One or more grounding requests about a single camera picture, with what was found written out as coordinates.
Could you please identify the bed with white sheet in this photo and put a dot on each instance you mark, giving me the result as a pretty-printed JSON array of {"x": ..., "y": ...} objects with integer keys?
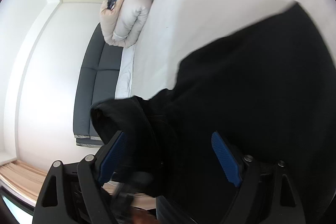
[{"x": 210, "y": 3}]

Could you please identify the black denim pants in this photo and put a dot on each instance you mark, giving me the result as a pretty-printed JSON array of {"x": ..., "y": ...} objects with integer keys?
[{"x": 249, "y": 82}]

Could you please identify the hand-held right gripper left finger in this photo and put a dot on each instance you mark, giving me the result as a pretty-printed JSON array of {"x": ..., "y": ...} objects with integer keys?
[{"x": 111, "y": 158}]

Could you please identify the flat white pillow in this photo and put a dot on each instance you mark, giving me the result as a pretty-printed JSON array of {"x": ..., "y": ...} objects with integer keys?
[{"x": 126, "y": 71}]

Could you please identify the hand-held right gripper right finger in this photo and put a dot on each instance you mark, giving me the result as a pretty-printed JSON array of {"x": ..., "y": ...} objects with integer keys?
[{"x": 225, "y": 158}]

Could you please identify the dark grey padded headboard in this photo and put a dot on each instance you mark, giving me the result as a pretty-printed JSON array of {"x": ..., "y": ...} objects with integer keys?
[{"x": 97, "y": 87}]

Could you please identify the folded beige white duvet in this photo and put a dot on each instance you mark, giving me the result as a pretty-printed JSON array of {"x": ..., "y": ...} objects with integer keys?
[{"x": 131, "y": 22}]

